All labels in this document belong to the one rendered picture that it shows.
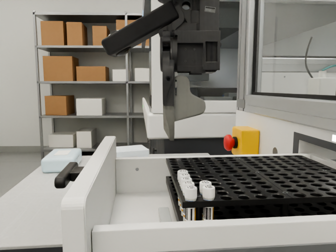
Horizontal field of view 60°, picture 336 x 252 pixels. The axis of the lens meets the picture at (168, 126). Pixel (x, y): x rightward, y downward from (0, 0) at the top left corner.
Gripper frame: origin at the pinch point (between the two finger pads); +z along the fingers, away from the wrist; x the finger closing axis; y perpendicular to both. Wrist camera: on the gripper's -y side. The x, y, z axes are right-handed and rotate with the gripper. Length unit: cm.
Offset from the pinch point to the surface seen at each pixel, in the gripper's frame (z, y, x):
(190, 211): 5.7, 2.8, -16.4
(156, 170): 7.3, -2.0, 3.2
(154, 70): -13, -7, 72
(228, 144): 7.2, 13.9, 25.1
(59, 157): 14, -33, 39
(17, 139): 75, -246, 396
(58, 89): -2, -179, 400
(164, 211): 9.8, -0.1, -7.1
